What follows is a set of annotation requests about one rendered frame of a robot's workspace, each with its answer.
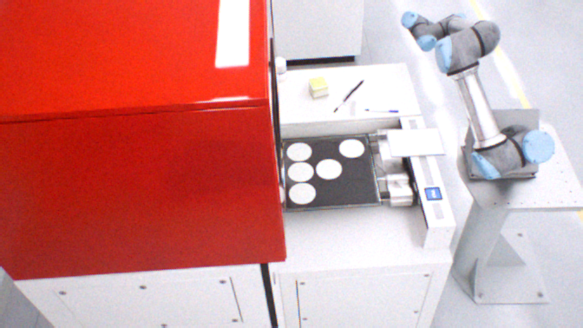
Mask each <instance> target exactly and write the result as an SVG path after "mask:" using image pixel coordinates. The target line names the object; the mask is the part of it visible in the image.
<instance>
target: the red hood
mask: <svg viewBox="0 0 583 328"><path fill-rule="evenodd" d="M285 259H287V246H286V226H285V187H284V168H283V148H282V128H281V108H280V88H279V72H278V52H277V42H276V23H275V13H273V1H272V0H0V266H1V267H2V268H3V270H4V271H5V272H6V273H7V274H8V275H9V276H10V277H11V278H12V279H13V280H14V281H17V280H30V279H56V278H69V277H81V276H83V275H96V274H110V273H124V272H149V271H163V270H176V269H190V268H203V267H217V266H242V265H256V264H269V262H283V261H285Z"/></svg>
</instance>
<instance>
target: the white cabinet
mask: <svg viewBox="0 0 583 328"><path fill-rule="evenodd" d="M451 265H452V263H443V264H429V265H416V266H391V267H378V268H364V269H350V270H336V271H323V272H297V273H284V274H279V275H278V276H279V283H280V289H281V296H282V302H283V308H284V315H285V328H430V326H431V323H432V320H433V317H434V315H435V311H436V307H437V305H438V302H439V299H440V297H441V295H442V290H443V287H444V284H445V282H446V279H447V277H448V274H449V269H450V267H451Z"/></svg>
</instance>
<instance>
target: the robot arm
mask: <svg viewBox="0 0 583 328"><path fill-rule="evenodd" d="M400 23H401V25H402V26H403V27H405V28H406V29H408V30H409V32H410V33H411V35H412V36H413V38H414V40H415V41H416V45H417V46H418V47H419V48H420V50H421V51H423V52H429V51H431V50H432V49H434V52H435V53H436V58H435V59H436V62H437V65H438V68H439V70H440V72H441V73H442V74H447V77H448V78H450V79H452V80H453V81H454V83H455V87H456V89H457V92H458V95H459V97H460V99H461V103H462V106H463V109H464V112H465V114H466V116H467V117H468V121H469V123H470V126H471V128H472V130H473V134H474V137H475V140H476V142H475V145H474V149H475V152H473V153H472V159H473V161H474V163H475V166H476V168H477V169H478V171H479V172H480V173H481V175H482V176H483V177H484V178H486V179H487V180H492V179H496V178H498V177H502V176H503V175H505V174H509V173H512V172H513V171H516V170H518V169H522V168H524V167H527V166H530V165H532V164H542V163H545V161H548V160H549V159H550V158H551V157H552V155H553V153H554V140H553V138H552V137H551V136H550V135H549V133H547V132H545V131H543V130H539V129H534V130H532V129H530V128H528V127H526V126H523V125H511V126H508V127H506V128H504V129H503V130H502V131H501V133H500V130H499V128H498V126H497V123H496V120H495V117H494V114H492V111H491V108H490V107H489V104H488V98H487V97H486V94H485V91H484V88H483V86H482V84H481V79H480V77H479V75H478V72H477V70H478V68H479V66H480V63H479V61H478V59H480V58H482V57H484V56H487V55H489V54H491V53H492V52H493V51H494V50H495V49H496V48H497V46H498V43H499V41H500V39H501V32H500V29H499V27H498V26H497V25H496V24H495V23H493V22H490V21H487V20H482V21H479V22H476V21H471V20H467V18H466V17H465V16H464V15H463V13H457V15H451V16H448V17H446V18H445V19H443V20H441V21H440V22H438V23H433V22H431V21H430V20H428V19H427V18H425V17H423V16H420V15H419V14H417V13H416V12H414V11H411V10H410V11H407V12H405V13H404V15H403V16H401V20H400Z"/></svg>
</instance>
